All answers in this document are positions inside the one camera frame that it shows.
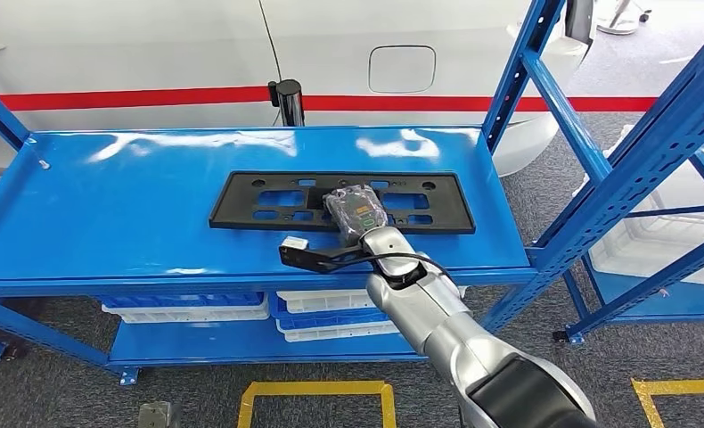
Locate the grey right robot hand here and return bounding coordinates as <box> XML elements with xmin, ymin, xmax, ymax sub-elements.
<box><xmin>322</xmin><ymin>183</ymin><xmax>390</xmax><ymax>248</ymax></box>

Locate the black plastic frame part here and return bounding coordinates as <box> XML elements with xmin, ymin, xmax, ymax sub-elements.
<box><xmin>208</xmin><ymin>170</ymin><xmax>478</xmax><ymax>236</ymax></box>

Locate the yellow floor tape square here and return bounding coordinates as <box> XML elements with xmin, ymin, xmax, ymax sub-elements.
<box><xmin>630</xmin><ymin>377</ymin><xmax>704</xmax><ymax>428</ymax></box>
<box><xmin>236</xmin><ymin>380</ymin><xmax>398</xmax><ymax>428</ymax></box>

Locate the white vehicle with red stripe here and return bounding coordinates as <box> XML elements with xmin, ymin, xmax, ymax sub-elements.
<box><xmin>0</xmin><ymin>0</ymin><xmax>595</xmax><ymax>178</ymax></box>

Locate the stack of white crates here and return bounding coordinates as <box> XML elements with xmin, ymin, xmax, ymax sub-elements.
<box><xmin>573</xmin><ymin>122</ymin><xmax>704</xmax><ymax>289</ymax></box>

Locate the white stand base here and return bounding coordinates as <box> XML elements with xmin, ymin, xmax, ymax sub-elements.
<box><xmin>595</xmin><ymin>0</ymin><xmax>653</xmax><ymax>36</ymax></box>

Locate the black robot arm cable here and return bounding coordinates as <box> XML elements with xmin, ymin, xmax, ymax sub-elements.
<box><xmin>327</xmin><ymin>251</ymin><xmax>458</xmax><ymax>286</ymax></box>

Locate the black stanchion post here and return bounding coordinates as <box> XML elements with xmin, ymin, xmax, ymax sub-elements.
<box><xmin>267</xmin><ymin>78</ymin><xmax>306</xmax><ymax>128</ymax></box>

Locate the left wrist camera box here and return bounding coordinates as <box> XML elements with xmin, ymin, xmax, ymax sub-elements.
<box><xmin>137</xmin><ymin>400</ymin><xmax>182</xmax><ymax>428</ymax></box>

